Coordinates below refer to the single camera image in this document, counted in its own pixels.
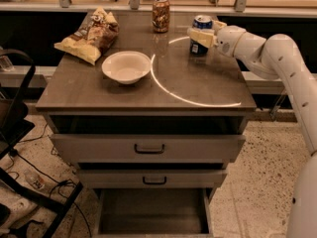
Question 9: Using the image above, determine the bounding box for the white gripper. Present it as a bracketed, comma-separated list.
[187, 20, 246, 58]

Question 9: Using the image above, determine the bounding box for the blue pepsi can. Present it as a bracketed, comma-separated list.
[189, 15, 213, 55]

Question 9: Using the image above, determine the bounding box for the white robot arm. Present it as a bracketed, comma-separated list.
[187, 21, 317, 238]

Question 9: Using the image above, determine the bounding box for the brown patterned drink can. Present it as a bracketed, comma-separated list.
[152, 0, 170, 33]

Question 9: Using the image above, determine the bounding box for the grey drawer cabinet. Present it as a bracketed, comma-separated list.
[35, 11, 258, 238]

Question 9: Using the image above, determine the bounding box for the open bottom drawer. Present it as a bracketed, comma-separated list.
[93, 188, 214, 238]

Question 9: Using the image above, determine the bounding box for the white bowl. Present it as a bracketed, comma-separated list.
[102, 51, 152, 84]

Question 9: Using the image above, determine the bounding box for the yellow brown chip bag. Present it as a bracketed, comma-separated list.
[53, 7, 119, 65]

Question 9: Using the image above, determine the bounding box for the clear plastic water bottle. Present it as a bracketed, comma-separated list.
[24, 170, 45, 190]

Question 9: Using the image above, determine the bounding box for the metal support bracket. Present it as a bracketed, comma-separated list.
[269, 90, 286, 121]

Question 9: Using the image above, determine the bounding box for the top drawer with black handle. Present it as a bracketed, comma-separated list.
[52, 115, 246, 165]

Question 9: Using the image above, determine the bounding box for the drawer with black handle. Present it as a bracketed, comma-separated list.
[78, 164, 227, 188]
[52, 115, 246, 165]

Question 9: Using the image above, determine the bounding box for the middle drawer with black handle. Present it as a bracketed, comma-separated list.
[78, 164, 227, 188]

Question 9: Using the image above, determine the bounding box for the black chair frame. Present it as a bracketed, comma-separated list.
[0, 49, 83, 238]

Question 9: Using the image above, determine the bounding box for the black floor cable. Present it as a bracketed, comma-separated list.
[7, 122, 93, 238]

